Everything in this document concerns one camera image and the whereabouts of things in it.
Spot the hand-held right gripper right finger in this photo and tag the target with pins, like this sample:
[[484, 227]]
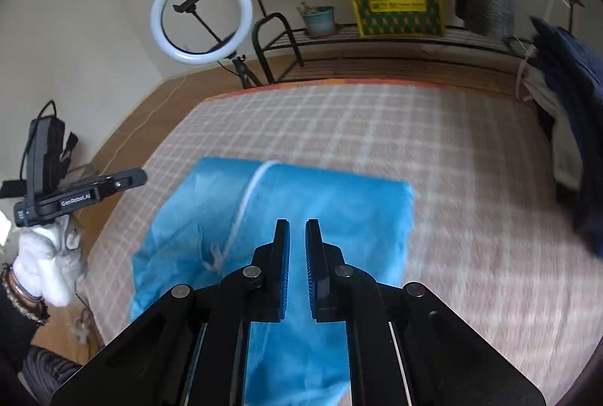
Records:
[[312, 264]]

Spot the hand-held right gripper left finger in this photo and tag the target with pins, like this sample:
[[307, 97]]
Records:
[[282, 264]]

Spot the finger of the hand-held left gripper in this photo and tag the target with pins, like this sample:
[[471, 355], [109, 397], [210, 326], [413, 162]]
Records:
[[129, 180]]

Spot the blue striped work coat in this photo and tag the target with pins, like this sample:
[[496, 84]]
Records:
[[367, 222]]

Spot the person's left forearm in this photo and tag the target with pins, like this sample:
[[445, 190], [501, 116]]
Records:
[[16, 335]]

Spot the person's left hand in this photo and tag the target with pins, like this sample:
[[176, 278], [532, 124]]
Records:
[[47, 264]]

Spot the black tripod stand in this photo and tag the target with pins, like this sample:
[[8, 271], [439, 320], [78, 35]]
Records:
[[242, 74]]

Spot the pink checked blanket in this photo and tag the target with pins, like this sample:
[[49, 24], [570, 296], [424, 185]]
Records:
[[471, 198]]

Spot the orange bed sheet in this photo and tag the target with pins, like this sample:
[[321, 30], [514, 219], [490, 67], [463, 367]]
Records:
[[329, 83]]

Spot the black metal rack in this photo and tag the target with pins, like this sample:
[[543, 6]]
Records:
[[377, 41]]

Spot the green plant pot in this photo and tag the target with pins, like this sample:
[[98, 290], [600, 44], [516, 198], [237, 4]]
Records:
[[320, 22]]

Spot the white cloth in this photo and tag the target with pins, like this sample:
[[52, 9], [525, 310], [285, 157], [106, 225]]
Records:
[[563, 151]]

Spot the navy puffer jacket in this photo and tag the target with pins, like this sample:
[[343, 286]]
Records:
[[579, 104]]

